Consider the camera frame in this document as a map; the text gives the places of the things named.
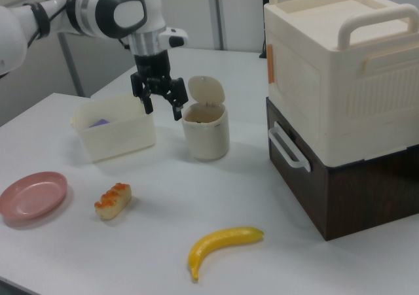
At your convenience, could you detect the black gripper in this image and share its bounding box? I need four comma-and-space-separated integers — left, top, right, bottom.
130, 52, 190, 122

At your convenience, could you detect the cream trash can with lid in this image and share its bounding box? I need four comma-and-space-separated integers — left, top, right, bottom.
181, 75, 230, 161

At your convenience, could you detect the white square plastic container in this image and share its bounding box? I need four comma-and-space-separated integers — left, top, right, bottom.
71, 94, 157, 164

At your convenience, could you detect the orange latch strip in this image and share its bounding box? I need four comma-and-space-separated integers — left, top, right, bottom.
266, 44, 276, 84

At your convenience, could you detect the toy bread with orange topping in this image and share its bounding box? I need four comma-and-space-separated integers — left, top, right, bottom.
94, 182, 132, 221

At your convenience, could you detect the black pole with clamp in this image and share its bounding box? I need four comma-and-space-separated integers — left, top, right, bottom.
261, 0, 269, 60

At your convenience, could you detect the yellow toy banana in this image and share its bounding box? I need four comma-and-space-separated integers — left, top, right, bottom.
187, 226, 264, 282

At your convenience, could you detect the pink plastic plate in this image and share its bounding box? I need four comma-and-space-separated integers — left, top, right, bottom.
0, 171, 69, 224

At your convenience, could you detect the dark brown drawer box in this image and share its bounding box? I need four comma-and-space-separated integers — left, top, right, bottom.
265, 95, 419, 242

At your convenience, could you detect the white drawer handle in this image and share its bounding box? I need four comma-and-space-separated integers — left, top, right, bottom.
267, 120, 312, 171

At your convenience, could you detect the cream storage box with handles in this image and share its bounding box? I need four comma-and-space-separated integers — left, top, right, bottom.
263, 0, 419, 161

